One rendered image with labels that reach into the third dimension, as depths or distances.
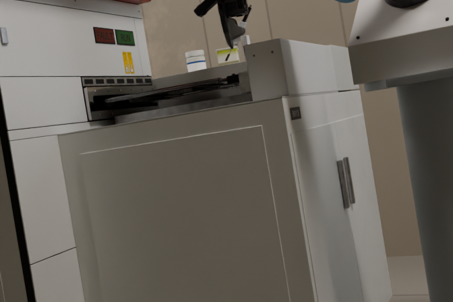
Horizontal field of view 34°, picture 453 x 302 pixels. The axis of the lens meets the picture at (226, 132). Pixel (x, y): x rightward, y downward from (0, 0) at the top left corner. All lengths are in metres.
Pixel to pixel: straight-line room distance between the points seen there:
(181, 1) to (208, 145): 2.47
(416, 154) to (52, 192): 0.92
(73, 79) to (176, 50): 2.15
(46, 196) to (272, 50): 0.67
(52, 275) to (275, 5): 2.34
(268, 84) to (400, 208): 2.00
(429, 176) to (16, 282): 1.03
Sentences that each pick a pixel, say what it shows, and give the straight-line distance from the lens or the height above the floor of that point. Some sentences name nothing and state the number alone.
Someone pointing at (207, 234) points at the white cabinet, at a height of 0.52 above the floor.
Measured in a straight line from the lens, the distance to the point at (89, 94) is 2.16.
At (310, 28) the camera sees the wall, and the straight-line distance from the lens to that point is 3.82.
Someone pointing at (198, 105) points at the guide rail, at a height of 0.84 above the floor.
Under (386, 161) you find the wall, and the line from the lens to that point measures 3.70.
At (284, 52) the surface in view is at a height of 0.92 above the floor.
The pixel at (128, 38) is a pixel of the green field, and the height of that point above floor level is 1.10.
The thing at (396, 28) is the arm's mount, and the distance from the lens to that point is 1.83.
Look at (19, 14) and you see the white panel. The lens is 1.98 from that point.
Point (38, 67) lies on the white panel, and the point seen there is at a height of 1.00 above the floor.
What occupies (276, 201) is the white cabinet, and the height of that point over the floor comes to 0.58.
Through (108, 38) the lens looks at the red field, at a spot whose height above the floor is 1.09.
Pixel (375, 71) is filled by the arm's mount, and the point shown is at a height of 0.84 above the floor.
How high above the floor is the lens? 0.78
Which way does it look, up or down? 1 degrees down
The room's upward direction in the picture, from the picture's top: 9 degrees counter-clockwise
